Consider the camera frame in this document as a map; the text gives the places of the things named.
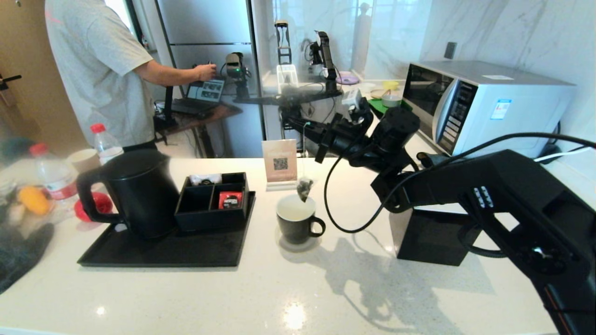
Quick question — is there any open laptop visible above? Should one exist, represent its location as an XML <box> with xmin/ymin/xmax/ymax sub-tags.
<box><xmin>170</xmin><ymin>78</ymin><xmax>226</xmax><ymax>117</ymax></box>

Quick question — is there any black tissue box white lid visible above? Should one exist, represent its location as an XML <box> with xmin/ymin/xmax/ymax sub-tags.
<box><xmin>389</xmin><ymin>205</ymin><xmax>482</xmax><ymax>266</ymax></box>

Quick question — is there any black mug white inside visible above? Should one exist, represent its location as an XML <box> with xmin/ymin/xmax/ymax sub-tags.
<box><xmin>276</xmin><ymin>194</ymin><xmax>326</xmax><ymax>245</ymax></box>

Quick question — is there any dark fabric bag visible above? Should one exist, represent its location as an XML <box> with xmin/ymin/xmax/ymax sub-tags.
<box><xmin>0</xmin><ymin>223</ymin><xmax>55</xmax><ymax>295</ymax></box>

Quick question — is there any person in grey t-shirt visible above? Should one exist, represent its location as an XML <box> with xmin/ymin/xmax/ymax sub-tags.
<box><xmin>44</xmin><ymin>0</ymin><xmax>217</xmax><ymax>149</ymax></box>

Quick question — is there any clear water bottle red cap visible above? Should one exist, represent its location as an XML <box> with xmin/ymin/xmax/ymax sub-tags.
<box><xmin>90</xmin><ymin>123</ymin><xmax>124</xmax><ymax>164</ymax></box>
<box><xmin>29</xmin><ymin>143</ymin><xmax>79</xmax><ymax>214</ymax></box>

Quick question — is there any silver microwave oven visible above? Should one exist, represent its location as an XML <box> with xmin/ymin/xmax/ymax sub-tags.
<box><xmin>399</xmin><ymin>60</ymin><xmax>575</xmax><ymax>160</ymax></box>

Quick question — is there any black robot stand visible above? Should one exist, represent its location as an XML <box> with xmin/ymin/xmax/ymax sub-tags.
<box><xmin>233</xmin><ymin>87</ymin><xmax>346</xmax><ymax>157</ymax></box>

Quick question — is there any bright window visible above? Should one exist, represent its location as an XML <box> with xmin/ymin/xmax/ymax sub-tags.
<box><xmin>105</xmin><ymin>0</ymin><xmax>146</xmax><ymax>52</ymax></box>

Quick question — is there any black serving tray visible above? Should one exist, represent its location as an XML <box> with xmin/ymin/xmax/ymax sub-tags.
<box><xmin>78</xmin><ymin>192</ymin><xmax>257</xmax><ymax>268</ymax></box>

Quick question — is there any orange toy corn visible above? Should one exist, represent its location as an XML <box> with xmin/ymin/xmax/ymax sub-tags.
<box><xmin>18</xmin><ymin>187</ymin><xmax>50</xmax><ymax>216</ymax></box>

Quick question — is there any white cable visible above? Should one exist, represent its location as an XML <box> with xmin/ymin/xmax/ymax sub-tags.
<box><xmin>533</xmin><ymin>145</ymin><xmax>596</xmax><ymax>163</ymax></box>

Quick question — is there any red toy apple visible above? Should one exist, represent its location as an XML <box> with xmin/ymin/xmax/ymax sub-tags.
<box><xmin>74</xmin><ymin>192</ymin><xmax>114</xmax><ymax>223</ymax></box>

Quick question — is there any black compartment organizer box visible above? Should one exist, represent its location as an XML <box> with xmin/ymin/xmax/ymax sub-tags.
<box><xmin>175</xmin><ymin>173</ymin><xmax>250</xmax><ymax>232</ymax></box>

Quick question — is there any white dish rack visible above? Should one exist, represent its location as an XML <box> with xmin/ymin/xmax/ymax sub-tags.
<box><xmin>276</xmin><ymin>64</ymin><xmax>299</xmax><ymax>95</ymax></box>

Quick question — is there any brown paper cup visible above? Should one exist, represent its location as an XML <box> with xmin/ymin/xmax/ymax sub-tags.
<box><xmin>68</xmin><ymin>149</ymin><xmax>101</xmax><ymax>174</ymax></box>

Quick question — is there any QR code sign stand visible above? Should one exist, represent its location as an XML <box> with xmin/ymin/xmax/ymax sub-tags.
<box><xmin>262</xmin><ymin>139</ymin><xmax>299</xmax><ymax>192</ymax></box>

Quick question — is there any black power cable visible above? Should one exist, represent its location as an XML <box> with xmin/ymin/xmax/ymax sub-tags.
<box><xmin>544</xmin><ymin>121</ymin><xmax>562</xmax><ymax>147</ymax></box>

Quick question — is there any green mat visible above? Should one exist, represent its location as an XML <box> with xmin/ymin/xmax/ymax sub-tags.
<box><xmin>370</xmin><ymin>97</ymin><xmax>415</xmax><ymax>118</ymax></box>

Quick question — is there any green stool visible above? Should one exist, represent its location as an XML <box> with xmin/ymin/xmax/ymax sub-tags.
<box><xmin>0</xmin><ymin>137</ymin><xmax>35</xmax><ymax>163</ymax></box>

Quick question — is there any grey refrigerator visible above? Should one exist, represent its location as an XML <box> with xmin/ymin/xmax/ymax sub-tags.
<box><xmin>155</xmin><ymin>0</ymin><xmax>264</xmax><ymax>158</ymax></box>

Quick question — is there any black electric kettle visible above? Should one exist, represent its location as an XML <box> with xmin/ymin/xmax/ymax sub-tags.
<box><xmin>77</xmin><ymin>150</ymin><xmax>181</xmax><ymax>240</ymax></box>

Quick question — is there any red packaged item with label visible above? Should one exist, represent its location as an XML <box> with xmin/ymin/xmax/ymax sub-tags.
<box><xmin>219</xmin><ymin>191</ymin><xmax>244</xmax><ymax>210</ymax></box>

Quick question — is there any black ladder-shaped frame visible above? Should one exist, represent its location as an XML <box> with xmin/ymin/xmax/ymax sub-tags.
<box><xmin>274</xmin><ymin>20</ymin><xmax>292</xmax><ymax>66</ymax></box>

